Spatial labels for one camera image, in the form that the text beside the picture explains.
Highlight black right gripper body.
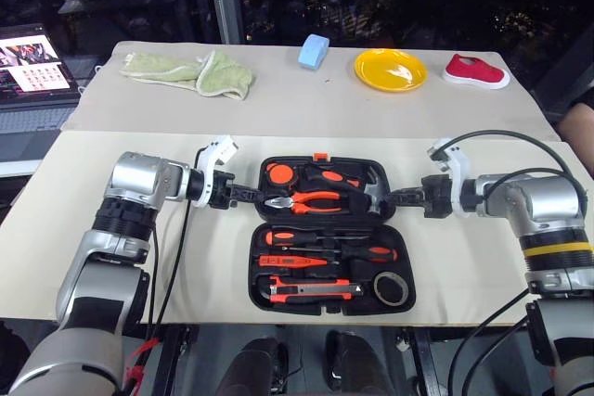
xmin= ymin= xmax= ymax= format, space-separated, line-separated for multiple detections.
xmin=420 ymin=173 xmax=458 ymax=221

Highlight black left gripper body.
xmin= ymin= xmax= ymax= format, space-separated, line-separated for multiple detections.
xmin=203 ymin=172 xmax=239 ymax=210

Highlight orange black screwdriver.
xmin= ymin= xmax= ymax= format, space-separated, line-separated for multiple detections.
xmin=264 ymin=229 xmax=345 ymax=248
xmin=296 ymin=244 xmax=400 ymax=264

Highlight black plastic tool case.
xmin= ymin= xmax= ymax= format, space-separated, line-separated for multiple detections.
xmin=247 ymin=151 xmax=418 ymax=319

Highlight black electrical tape roll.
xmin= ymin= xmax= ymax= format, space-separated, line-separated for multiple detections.
xmin=372 ymin=270 xmax=410 ymax=307

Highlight orange black utility knife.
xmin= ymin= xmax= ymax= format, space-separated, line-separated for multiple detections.
xmin=267 ymin=275 xmax=365 ymax=305

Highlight orange black tape measure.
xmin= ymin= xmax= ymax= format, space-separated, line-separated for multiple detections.
xmin=265 ymin=162 xmax=295 ymax=186

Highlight green towel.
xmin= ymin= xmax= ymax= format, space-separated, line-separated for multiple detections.
xmin=119 ymin=49 xmax=257 ymax=102

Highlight yellow plate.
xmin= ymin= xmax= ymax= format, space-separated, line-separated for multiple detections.
xmin=354 ymin=47 xmax=429 ymax=93

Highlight red white shoe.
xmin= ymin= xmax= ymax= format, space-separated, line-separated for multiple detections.
xmin=441 ymin=53 xmax=511 ymax=91

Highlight light blue plastic block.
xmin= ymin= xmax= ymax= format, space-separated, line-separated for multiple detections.
xmin=296 ymin=33 xmax=331 ymax=73

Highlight bystander bare limb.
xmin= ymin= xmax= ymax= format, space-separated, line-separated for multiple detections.
xmin=556 ymin=101 xmax=594 ymax=152

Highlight dark rounded shape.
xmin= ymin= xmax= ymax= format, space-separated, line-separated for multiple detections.
xmin=324 ymin=329 xmax=396 ymax=396
xmin=216 ymin=337 xmax=290 ymax=396

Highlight open laptop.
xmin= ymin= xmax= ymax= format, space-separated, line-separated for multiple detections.
xmin=0 ymin=22 xmax=84 ymax=149

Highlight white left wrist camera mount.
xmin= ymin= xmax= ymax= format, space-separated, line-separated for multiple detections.
xmin=191 ymin=134 xmax=239 ymax=209

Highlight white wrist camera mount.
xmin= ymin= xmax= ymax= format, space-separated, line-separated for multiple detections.
xmin=191 ymin=134 xmax=239 ymax=209
xmin=426 ymin=136 xmax=475 ymax=221

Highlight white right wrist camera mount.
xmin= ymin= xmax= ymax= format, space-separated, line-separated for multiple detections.
xmin=426 ymin=136 xmax=475 ymax=221

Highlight orange handled pliers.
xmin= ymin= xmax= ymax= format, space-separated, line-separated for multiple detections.
xmin=265 ymin=191 xmax=345 ymax=217

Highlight hammer with orange black handle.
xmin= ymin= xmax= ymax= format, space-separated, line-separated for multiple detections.
xmin=303 ymin=164 xmax=392 ymax=212

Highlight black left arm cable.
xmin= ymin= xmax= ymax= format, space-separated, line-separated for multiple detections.
xmin=138 ymin=145 xmax=208 ymax=369

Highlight black table frame leg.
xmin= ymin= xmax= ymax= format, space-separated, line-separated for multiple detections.
xmin=151 ymin=324 xmax=195 ymax=396
xmin=395 ymin=326 xmax=443 ymax=396

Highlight red cable tie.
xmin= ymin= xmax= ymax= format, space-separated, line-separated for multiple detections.
xmin=123 ymin=337 xmax=160 ymax=384

